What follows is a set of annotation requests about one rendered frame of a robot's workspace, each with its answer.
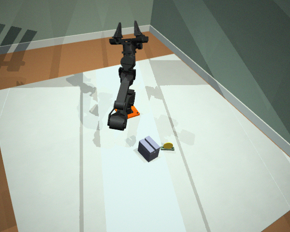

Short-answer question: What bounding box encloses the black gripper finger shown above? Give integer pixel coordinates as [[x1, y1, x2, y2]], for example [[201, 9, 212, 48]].
[[112, 22, 123, 38], [134, 21, 145, 36]]

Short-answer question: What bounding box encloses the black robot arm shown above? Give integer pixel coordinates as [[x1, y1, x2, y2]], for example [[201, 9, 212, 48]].
[[107, 56, 136, 131]]

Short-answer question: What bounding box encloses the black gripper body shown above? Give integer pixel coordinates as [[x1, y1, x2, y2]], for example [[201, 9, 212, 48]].
[[109, 35, 148, 56]]

